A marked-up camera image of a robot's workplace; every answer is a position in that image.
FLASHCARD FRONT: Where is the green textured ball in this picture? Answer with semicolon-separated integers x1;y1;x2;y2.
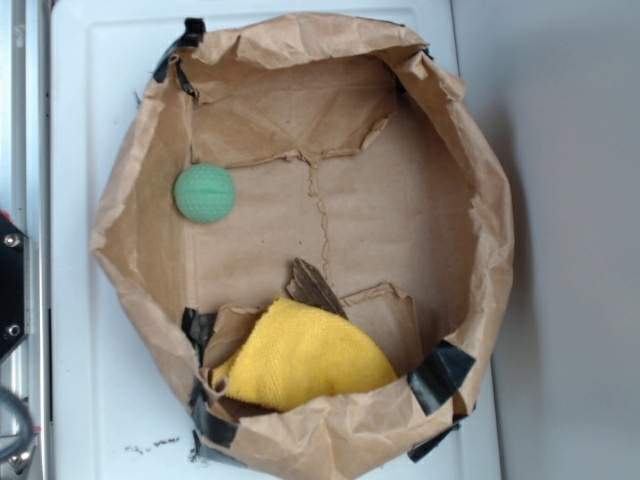
173;164;236;224

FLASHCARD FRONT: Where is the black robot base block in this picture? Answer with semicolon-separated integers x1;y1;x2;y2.
0;210;29;363

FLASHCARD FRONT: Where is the brown paper bag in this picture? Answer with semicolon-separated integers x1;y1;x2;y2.
91;14;514;479

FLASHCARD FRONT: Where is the yellow microfiber cloth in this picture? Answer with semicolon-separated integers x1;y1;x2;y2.
209;297;398;412

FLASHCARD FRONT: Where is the black tape strip right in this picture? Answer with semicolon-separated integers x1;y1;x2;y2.
407;340;476;416

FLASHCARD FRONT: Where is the black tape strip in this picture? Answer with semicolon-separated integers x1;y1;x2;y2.
189;379;239;449
152;18;206;83
407;340;476;416

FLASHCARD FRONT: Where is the black tape strip lower left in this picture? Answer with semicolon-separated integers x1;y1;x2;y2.
189;379;239;449

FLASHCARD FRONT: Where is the black tape strip top left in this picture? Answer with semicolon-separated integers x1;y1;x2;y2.
152;18;206;83

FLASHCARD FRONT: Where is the white plastic tray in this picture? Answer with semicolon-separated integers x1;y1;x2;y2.
47;0;505;480

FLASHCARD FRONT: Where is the silver aluminium frame rail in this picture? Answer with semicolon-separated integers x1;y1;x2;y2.
1;1;54;479

